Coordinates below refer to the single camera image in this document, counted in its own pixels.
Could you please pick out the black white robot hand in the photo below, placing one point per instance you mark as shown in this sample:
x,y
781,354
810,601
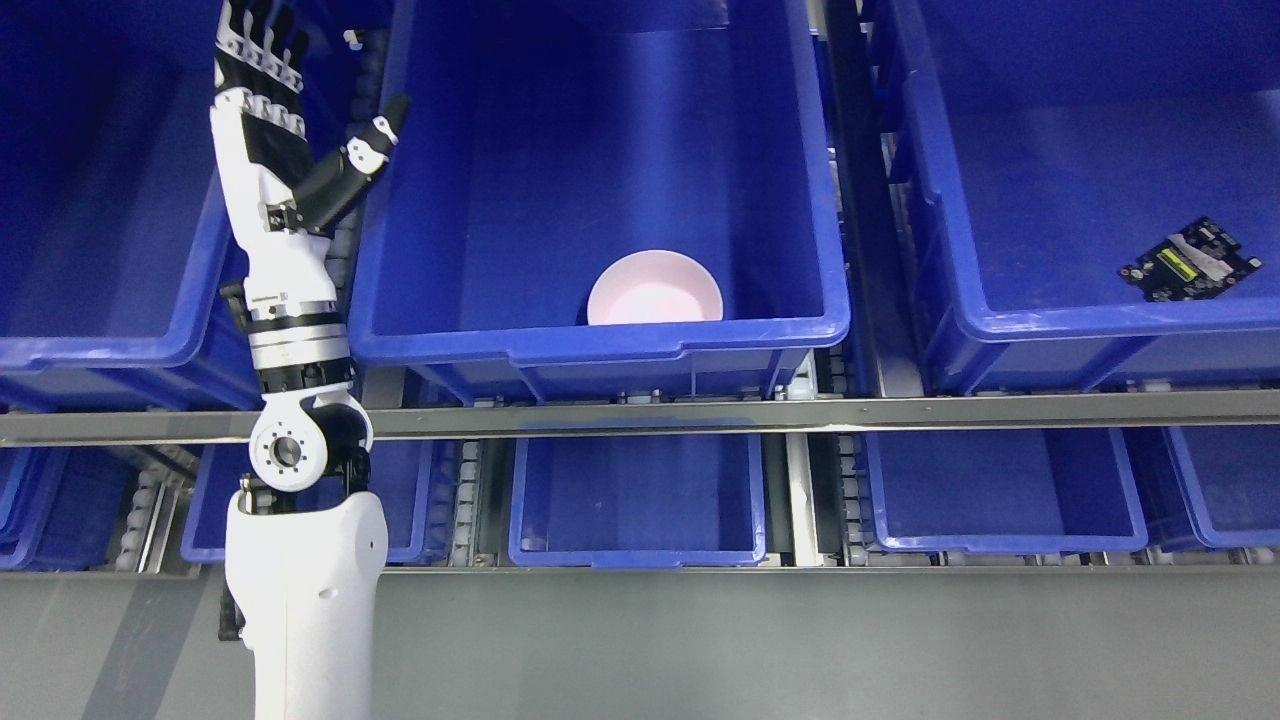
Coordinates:
x,y
271,179

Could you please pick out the pink bowl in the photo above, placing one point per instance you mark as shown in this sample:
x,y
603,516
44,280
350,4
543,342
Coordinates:
x,y
654,287

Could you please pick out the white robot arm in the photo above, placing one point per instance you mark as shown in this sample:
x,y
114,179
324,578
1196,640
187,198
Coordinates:
x,y
306,538

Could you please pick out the blue bin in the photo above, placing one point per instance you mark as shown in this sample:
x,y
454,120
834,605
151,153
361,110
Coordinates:
x,y
60,506
413,479
114,236
1044,145
1207,488
548,139
1002,492
638,502

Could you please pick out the lower far left blue bin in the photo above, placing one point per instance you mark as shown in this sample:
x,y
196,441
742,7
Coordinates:
x,y
60,506

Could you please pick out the lower middle blue bin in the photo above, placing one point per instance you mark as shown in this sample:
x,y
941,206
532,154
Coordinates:
x,y
638,502

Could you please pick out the black circuit board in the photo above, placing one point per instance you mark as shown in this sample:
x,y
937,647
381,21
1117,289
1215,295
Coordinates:
x,y
1199,262

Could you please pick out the lower far right blue bin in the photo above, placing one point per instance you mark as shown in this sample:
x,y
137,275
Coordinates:
x,y
1207,488

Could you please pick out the grey metal shelf rail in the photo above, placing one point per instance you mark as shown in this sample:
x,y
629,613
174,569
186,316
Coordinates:
x,y
1215,407

